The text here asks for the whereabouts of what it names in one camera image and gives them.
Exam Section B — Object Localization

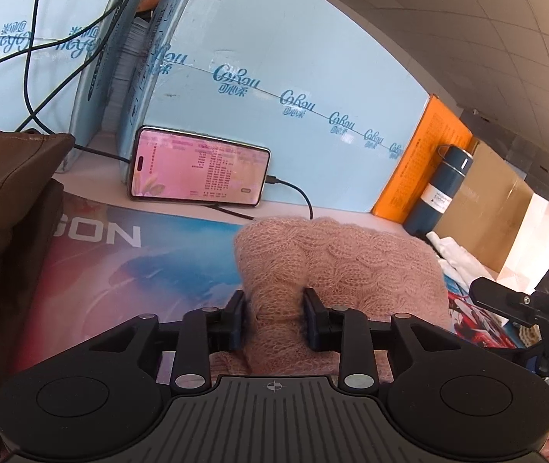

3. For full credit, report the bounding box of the pink knitted sweater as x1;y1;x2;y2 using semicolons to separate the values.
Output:
210;218;452;379

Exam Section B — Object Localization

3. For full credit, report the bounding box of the white paper bag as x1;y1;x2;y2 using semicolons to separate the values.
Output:
496;193;549;295

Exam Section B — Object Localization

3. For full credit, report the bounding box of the white folded garment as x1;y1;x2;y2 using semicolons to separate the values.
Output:
426;231;495;291

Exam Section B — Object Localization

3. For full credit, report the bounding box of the colourful printed desk mat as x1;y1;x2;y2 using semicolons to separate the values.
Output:
13;195;513;371

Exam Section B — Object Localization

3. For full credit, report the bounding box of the brown cardboard box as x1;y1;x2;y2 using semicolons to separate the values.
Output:
435;140;533;273

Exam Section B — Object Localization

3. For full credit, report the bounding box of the smartphone with pink screen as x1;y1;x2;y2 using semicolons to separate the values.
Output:
128;125;270;207

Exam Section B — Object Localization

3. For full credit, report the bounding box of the dark blue vacuum bottle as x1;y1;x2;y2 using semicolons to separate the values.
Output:
402;144;473;238

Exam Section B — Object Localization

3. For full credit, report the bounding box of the orange cardboard box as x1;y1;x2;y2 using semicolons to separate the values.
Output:
371;94;473;224

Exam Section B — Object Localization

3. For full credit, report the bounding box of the brown leather garment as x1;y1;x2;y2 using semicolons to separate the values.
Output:
0;124;77;463

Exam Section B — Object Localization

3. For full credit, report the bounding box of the light blue box right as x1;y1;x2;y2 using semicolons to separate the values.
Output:
117;0;429;212

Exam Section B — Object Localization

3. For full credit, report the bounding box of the light blue box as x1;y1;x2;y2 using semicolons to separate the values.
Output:
0;0;141;172
117;0;429;212

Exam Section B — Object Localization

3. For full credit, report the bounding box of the light blue box left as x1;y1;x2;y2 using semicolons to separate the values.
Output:
0;0;141;172

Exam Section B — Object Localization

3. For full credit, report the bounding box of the long black cable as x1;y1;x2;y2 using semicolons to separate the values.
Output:
0;0;155;136

